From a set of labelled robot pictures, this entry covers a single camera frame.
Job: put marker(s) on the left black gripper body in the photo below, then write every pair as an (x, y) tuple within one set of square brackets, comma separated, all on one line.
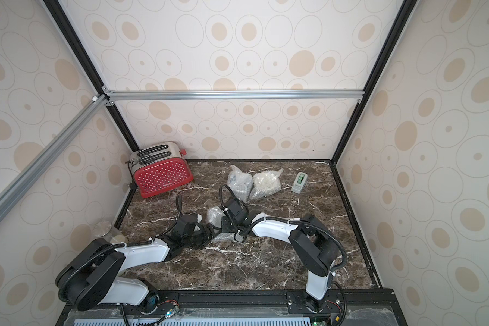
[(199, 239)]

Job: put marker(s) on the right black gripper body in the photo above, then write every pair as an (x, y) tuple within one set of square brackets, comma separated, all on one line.
[(228, 222)]

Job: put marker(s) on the bubble wrap sheet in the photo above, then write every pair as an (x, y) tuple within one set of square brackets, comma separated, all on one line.
[(240, 183), (214, 217), (265, 184)]

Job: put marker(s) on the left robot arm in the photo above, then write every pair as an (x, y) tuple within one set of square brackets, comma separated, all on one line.
[(95, 276)]

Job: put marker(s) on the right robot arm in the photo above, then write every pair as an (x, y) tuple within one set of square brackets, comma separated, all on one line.
[(321, 253)]

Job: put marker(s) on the red silver toaster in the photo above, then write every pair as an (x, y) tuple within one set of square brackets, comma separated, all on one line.
[(159, 169)]

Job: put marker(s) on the horizontal aluminium rail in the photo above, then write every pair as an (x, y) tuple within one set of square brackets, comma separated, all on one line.
[(226, 95)]

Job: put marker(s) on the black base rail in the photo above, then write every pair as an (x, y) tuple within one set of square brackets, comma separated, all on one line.
[(249, 307)]

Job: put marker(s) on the left diagonal aluminium rail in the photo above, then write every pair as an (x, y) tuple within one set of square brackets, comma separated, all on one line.
[(25, 180)]

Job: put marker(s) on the black left frame post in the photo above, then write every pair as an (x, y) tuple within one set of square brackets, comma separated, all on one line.
[(56, 11)]

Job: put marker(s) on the black frame post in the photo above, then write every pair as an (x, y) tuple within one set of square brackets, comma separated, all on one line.
[(395, 32), (56, 11)]

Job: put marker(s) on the black right frame post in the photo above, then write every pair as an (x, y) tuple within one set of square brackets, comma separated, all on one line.
[(395, 32)]

